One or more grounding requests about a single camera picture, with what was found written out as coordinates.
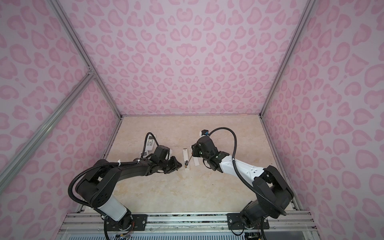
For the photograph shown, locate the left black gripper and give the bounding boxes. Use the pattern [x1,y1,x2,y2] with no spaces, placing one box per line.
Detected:
[159,155,184,174]

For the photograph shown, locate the long slim white remote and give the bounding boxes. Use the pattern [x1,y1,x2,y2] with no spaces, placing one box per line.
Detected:
[183,148,190,171]

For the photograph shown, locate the white battery cover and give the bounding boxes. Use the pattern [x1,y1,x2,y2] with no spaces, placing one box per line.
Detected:
[193,157,200,167]

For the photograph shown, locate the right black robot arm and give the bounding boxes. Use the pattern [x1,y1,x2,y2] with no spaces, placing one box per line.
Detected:
[192,127,294,229]

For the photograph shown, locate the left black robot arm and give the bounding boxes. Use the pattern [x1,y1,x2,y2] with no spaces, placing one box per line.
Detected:
[68,140,182,231]

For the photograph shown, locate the white air conditioner remote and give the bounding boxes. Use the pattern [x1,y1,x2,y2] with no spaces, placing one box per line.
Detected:
[146,135,158,152]

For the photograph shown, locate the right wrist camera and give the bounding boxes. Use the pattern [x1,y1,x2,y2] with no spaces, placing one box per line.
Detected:
[200,130,210,137]

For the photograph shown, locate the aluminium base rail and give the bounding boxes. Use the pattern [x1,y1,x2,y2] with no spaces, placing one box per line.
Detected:
[57,211,320,240]

